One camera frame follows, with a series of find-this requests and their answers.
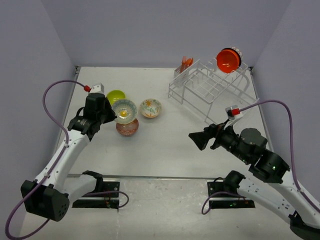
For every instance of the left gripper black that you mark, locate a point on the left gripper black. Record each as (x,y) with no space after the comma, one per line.
(112,113)

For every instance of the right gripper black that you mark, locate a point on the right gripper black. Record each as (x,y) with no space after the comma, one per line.
(214,130)

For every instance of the lime green bowl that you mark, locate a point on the lime green bowl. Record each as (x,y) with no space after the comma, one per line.
(115,95)

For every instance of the blue yellow sun bowl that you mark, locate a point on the blue yellow sun bowl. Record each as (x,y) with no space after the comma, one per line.
(125,110)

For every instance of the red patterned glass bowl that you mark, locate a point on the red patterned glass bowl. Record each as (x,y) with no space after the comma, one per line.
(128,129)

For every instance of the orange bowl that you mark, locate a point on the orange bowl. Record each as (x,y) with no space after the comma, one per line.
(223,65)

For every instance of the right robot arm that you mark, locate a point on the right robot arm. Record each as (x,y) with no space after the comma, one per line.
(250,147)

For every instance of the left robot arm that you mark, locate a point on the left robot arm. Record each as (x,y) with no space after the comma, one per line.
(48,195)

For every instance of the white cutlery holder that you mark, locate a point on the white cutlery holder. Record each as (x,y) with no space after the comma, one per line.
(180,76)

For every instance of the orange plastic fork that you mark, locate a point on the orange plastic fork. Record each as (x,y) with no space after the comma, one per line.
(183,64)

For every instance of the orange plastic spoon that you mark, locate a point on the orange plastic spoon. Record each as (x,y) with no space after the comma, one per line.
(188,63)

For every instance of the black bowl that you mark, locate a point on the black bowl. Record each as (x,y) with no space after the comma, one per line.
(232,57)

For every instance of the white red lattice bowl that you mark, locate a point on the white red lattice bowl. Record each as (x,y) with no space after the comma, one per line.
(238,51)

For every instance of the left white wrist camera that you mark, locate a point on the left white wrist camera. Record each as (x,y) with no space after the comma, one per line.
(97,88)

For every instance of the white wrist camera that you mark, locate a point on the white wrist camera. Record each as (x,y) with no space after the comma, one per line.
(234,115)
(97,88)

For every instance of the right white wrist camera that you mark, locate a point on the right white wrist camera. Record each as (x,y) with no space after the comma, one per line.
(234,115)

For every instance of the white wire dish rack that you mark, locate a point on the white wire dish rack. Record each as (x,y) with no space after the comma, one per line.
(208,91)

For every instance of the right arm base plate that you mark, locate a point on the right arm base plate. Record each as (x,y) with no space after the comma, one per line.
(224,201)

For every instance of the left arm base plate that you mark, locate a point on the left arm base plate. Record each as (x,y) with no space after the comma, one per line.
(107,201)

